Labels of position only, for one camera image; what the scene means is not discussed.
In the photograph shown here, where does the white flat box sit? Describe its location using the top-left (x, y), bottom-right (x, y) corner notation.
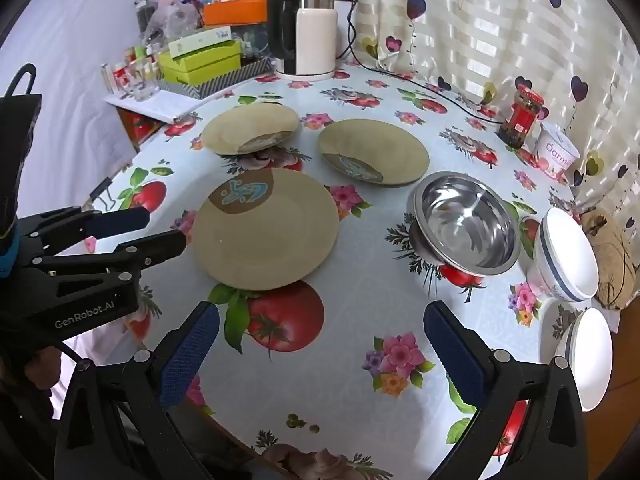
top-left (167, 26), bottom-right (233, 58)

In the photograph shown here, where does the floral tomato-print tablecloth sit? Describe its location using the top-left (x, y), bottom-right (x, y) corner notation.
top-left (82, 57), bottom-right (621, 480)

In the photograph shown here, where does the stainless steel bowl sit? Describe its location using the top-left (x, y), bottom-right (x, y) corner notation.
top-left (407, 171), bottom-right (522, 277)

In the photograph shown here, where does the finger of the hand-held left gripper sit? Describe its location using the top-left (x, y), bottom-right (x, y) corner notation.
top-left (15, 206), bottom-right (152, 256)
top-left (30, 229), bottom-right (189, 286)

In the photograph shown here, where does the white blue-striped bowl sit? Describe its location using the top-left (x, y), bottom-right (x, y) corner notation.
top-left (540, 300), bottom-right (614, 412)
top-left (527, 206), bottom-right (600, 303)

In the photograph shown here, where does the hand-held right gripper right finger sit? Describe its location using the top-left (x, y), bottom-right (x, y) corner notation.
top-left (423, 301), bottom-right (588, 480)

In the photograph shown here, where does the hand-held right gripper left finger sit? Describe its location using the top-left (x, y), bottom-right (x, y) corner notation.
top-left (52, 301), bottom-right (261, 480)

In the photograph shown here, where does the white paper sheet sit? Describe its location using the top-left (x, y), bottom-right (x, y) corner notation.
top-left (104, 87), bottom-right (211, 125)

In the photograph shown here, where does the black binder clip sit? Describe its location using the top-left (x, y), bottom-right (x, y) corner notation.
top-left (87, 177), bottom-right (118, 211)

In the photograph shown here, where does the orange box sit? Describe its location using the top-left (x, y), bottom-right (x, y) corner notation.
top-left (202, 0), bottom-right (271, 27)

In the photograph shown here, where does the red-lidded glass jar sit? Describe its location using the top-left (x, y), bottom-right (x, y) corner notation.
top-left (498, 85), bottom-right (545, 149)

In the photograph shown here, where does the tan ceramic plate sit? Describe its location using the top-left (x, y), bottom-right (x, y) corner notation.
top-left (192, 167), bottom-right (341, 292)
top-left (201, 104), bottom-right (301, 156)
top-left (318, 119), bottom-right (431, 188)

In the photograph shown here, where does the black white striped tray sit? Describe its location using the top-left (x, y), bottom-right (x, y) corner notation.
top-left (160, 55), bottom-right (277, 100)

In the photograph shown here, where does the person's left hand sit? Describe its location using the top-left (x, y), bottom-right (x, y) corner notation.
top-left (20, 342), bottom-right (66, 393)

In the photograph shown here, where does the white electric kettle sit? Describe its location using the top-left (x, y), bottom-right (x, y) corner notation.
top-left (266, 0), bottom-right (340, 81)

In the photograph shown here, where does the tan knit sweater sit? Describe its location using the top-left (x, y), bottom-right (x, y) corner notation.
top-left (580, 210), bottom-right (637, 311)

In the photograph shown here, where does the group of small bottles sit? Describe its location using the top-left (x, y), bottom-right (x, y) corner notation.
top-left (100, 42), bottom-right (166, 101)

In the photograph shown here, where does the cream heart-print curtain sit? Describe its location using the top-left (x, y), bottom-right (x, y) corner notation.
top-left (345, 0), bottom-right (640, 221)

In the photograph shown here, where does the white pink yogurt tub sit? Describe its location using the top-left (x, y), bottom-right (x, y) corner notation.
top-left (531, 122), bottom-right (581, 182)

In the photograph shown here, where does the black power cable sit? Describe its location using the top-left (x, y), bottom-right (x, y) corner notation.
top-left (345, 0), bottom-right (508, 126)

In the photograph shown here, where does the clear plastic bag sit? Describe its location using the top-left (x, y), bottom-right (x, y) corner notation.
top-left (142, 0), bottom-right (206, 43)

